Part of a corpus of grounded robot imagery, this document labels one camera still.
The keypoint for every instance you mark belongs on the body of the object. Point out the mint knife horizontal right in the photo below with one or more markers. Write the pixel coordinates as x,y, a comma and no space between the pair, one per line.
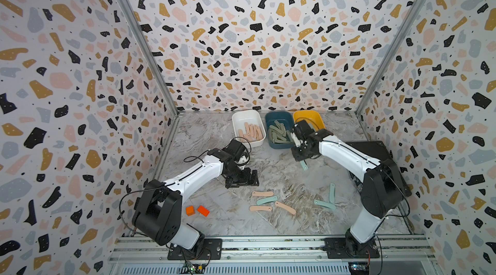
324,204

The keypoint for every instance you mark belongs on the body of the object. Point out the dark teal storage box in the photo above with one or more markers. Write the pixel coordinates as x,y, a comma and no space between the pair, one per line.
275,140

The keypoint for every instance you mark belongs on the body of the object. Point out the mint knife diagonal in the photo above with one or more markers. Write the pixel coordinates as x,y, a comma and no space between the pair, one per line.
304,165

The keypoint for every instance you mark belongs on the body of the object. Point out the orange block large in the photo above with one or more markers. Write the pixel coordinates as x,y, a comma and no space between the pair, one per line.
203,211

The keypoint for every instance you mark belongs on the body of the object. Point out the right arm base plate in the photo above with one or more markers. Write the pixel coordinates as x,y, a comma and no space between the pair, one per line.
349,248

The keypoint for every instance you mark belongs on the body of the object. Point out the mint knife right upright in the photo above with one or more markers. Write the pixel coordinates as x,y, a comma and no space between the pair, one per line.
332,193

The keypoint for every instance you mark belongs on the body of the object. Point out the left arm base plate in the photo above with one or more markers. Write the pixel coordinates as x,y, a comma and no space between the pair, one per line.
205,249

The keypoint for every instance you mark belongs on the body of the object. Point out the aluminium frame post right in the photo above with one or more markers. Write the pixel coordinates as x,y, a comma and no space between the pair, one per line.
402,32

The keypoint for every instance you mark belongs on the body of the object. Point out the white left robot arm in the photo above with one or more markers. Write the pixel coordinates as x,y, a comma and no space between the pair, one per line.
158,212

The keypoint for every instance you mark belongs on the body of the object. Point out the black case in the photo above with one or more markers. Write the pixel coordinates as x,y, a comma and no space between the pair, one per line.
375,149

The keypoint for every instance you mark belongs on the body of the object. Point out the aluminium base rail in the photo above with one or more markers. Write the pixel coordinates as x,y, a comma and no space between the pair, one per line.
389,254

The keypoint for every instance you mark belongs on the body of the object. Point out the aluminium frame post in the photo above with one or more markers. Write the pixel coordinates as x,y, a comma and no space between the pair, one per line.
402,32
137,32

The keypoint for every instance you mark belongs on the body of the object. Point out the mint knife centre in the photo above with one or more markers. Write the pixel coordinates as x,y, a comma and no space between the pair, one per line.
267,200

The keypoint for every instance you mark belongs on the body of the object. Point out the yellow storage box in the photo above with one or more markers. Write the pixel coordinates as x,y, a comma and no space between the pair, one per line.
312,117

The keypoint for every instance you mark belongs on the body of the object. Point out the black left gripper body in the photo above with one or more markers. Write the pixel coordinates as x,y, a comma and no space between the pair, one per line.
241,177

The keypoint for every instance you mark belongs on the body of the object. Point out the green knife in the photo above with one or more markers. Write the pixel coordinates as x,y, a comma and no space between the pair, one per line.
280,129

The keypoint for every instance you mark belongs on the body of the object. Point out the orange block small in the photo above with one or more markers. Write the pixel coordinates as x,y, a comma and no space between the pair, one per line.
190,210

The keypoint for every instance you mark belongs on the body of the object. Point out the white storage box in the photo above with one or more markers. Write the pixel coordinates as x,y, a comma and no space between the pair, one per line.
257,129

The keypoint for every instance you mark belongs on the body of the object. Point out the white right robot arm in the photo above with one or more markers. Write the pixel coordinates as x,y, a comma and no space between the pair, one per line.
382,185

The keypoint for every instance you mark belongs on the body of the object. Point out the aluminium frame post left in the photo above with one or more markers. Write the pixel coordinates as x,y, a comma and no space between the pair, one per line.
137,32

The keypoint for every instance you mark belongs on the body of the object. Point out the pink knife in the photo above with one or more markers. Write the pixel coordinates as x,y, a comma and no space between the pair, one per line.
247,133
255,208
285,207
240,135
263,194

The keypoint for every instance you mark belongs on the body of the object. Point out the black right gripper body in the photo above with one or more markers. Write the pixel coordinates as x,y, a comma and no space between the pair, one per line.
299,150

